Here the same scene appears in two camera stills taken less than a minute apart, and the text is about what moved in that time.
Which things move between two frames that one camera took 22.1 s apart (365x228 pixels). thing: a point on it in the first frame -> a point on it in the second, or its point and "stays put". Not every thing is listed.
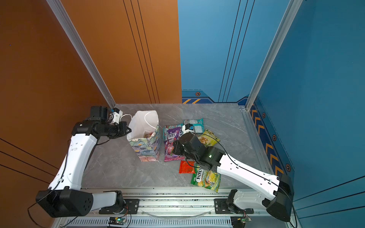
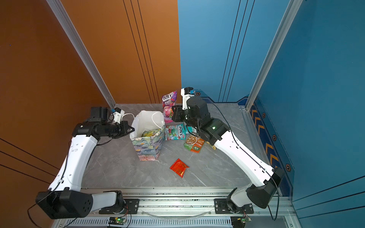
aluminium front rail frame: x=172 y=208 stays put
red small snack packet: x=185 y=168 -> x=179 y=167
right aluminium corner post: x=290 y=14 stays put
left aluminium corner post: x=61 y=13 stays put
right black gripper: x=177 y=148 -> x=177 y=113
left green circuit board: x=117 y=221 stays put
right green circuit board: x=246 y=219 stays put
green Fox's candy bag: x=209 y=179 -> x=150 y=133
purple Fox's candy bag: x=174 y=135 -> x=168 y=100
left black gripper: x=123 y=126 stays put
